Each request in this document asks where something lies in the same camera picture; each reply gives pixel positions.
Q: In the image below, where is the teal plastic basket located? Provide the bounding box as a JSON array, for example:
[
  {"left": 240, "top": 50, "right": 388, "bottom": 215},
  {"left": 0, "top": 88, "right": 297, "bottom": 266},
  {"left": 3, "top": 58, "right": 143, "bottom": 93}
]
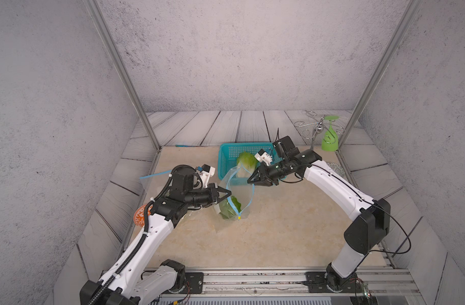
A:
[{"left": 217, "top": 142, "right": 282, "bottom": 180}]

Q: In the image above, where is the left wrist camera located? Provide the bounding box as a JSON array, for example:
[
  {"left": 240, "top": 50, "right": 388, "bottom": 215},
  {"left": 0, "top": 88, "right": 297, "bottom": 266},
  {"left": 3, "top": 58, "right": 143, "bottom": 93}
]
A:
[{"left": 196, "top": 164, "right": 216, "bottom": 189}]

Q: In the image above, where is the orange patterned bowl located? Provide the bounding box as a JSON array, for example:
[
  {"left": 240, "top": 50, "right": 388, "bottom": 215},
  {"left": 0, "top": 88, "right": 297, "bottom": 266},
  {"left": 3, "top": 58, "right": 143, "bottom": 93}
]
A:
[{"left": 133, "top": 204, "right": 146, "bottom": 227}]

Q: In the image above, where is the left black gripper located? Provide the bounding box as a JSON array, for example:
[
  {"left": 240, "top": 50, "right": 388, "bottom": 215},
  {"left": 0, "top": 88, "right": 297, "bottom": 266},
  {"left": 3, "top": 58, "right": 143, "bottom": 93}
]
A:
[{"left": 183, "top": 183, "right": 232, "bottom": 208}]

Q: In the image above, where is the right aluminium frame post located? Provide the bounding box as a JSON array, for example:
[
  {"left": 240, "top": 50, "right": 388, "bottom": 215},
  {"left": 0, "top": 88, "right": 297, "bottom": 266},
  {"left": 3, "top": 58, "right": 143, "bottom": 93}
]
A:
[{"left": 339, "top": 0, "right": 422, "bottom": 147}]

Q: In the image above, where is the aluminium front rail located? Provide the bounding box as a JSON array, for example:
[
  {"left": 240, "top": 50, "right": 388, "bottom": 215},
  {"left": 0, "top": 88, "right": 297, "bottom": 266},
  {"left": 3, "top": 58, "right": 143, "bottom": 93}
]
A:
[{"left": 142, "top": 267, "right": 425, "bottom": 304}]

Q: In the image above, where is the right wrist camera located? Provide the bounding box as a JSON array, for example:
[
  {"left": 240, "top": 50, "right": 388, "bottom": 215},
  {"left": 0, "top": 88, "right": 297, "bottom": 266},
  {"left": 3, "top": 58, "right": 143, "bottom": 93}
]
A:
[{"left": 255, "top": 149, "right": 274, "bottom": 166}]

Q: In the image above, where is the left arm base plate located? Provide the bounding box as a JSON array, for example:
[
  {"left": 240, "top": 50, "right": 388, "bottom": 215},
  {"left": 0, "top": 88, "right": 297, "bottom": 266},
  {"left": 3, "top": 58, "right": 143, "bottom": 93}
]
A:
[{"left": 162, "top": 271, "right": 204, "bottom": 295}]

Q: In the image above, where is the chinese cabbage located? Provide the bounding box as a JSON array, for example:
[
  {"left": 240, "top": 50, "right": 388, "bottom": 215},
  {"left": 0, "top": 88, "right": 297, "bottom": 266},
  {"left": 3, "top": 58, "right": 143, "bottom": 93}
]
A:
[
  {"left": 218, "top": 196, "right": 242, "bottom": 220},
  {"left": 236, "top": 152, "right": 259, "bottom": 178}
]

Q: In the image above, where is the green plastic goblet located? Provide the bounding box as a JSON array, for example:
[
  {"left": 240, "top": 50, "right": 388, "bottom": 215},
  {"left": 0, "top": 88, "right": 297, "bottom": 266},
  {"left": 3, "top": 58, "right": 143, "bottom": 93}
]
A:
[{"left": 321, "top": 115, "right": 339, "bottom": 152}]

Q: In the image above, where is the aluminium frame post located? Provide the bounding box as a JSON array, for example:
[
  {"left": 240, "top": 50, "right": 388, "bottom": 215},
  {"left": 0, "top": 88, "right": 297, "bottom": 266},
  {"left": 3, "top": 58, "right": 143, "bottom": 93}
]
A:
[
  {"left": 84, "top": 0, "right": 161, "bottom": 151},
  {"left": 339, "top": 0, "right": 422, "bottom": 147}
]

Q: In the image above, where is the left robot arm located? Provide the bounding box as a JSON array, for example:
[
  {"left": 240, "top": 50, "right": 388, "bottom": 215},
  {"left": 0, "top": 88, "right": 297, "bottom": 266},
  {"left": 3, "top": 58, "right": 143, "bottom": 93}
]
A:
[{"left": 79, "top": 165, "right": 232, "bottom": 304}]

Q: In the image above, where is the left aluminium frame post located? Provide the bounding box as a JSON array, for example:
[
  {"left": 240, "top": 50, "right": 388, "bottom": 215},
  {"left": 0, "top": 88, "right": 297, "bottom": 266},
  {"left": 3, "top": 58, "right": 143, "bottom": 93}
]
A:
[{"left": 84, "top": 0, "right": 161, "bottom": 151}]

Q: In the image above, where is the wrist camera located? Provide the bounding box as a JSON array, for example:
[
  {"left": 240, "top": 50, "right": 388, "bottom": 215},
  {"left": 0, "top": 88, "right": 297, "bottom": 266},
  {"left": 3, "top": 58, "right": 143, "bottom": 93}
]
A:
[
  {"left": 255, "top": 149, "right": 274, "bottom": 166},
  {"left": 196, "top": 164, "right": 216, "bottom": 189}
]

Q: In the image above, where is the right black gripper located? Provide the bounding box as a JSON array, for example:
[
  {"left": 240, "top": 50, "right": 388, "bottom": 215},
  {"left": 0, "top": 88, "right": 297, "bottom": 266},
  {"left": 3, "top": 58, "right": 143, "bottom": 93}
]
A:
[{"left": 246, "top": 159, "right": 290, "bottom": 187}]

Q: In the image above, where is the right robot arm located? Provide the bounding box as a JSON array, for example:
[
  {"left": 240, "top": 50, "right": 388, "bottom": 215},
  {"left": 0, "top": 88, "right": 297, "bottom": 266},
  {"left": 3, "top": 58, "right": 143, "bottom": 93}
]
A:
[{"left": 247, "top": 136, "right": 394, "bottom": 293}]

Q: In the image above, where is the clear zipper bag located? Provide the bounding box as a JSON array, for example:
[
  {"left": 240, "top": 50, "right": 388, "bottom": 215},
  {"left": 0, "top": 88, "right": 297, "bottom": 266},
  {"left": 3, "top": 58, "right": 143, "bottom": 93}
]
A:
[
  {"left": 139, "top": 170, "right": 171, "bottom": 194},
  {"left": 213, "top": 165, "right": 255, "bottom": 232}
]

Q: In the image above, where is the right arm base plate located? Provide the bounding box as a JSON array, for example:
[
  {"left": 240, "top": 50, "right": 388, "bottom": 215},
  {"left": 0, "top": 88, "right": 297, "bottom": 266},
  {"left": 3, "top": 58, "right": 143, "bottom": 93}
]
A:
[{"left": 301, "top": 271, "right": 363, "bottom": 294}]

